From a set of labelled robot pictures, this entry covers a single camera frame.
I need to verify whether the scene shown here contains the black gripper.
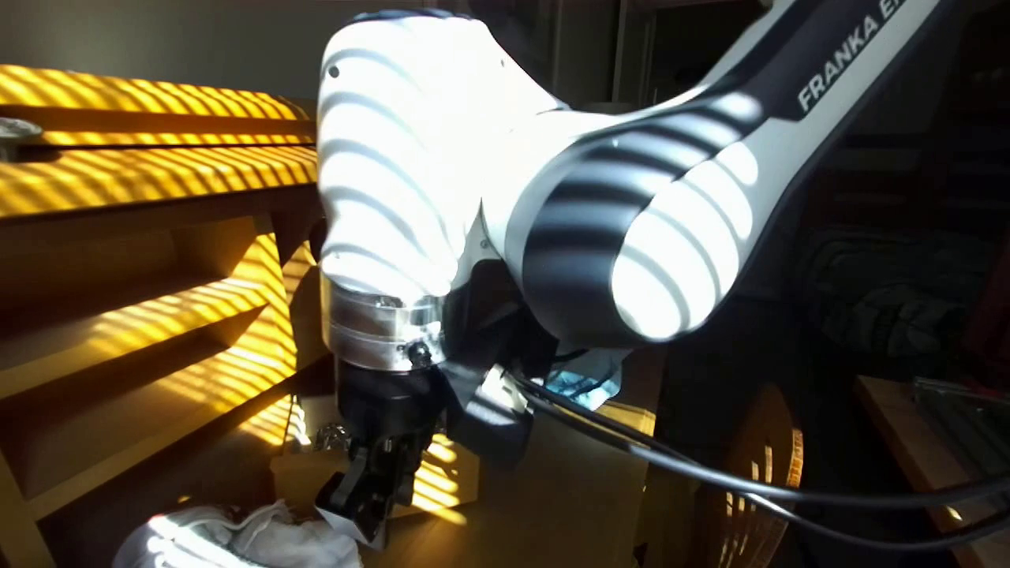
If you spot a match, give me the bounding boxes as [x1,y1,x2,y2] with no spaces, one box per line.
[315,356,444,551]

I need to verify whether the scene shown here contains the white and red cloth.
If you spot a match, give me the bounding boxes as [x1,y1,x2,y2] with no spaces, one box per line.
[109,497,372,568]

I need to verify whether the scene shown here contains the blue crumpled cloth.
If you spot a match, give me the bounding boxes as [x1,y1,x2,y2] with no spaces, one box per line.
[543,360,626,413]

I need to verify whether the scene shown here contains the wooden desk with hutch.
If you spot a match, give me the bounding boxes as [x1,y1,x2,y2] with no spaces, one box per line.
[0,63,676,568]

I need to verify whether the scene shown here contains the wooden slatted chair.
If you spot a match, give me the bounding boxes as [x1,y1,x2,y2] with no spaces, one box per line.
[712,381,809,568]

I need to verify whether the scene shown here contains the small metal dish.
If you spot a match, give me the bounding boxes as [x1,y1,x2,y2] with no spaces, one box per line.
[0,117,45,157]

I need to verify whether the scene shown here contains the wooden side table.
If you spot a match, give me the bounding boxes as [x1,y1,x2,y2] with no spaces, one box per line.
[853,371,1010,568]

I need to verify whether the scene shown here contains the striped grey bedding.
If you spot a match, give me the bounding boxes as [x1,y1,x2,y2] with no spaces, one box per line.
[799,224,997,367]

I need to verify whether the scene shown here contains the grey metal tray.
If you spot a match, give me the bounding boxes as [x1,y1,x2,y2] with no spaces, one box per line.
[911,374,1010,468]

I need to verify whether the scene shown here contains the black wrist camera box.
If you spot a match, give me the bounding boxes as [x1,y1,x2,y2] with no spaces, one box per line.
[439,360,540,468]

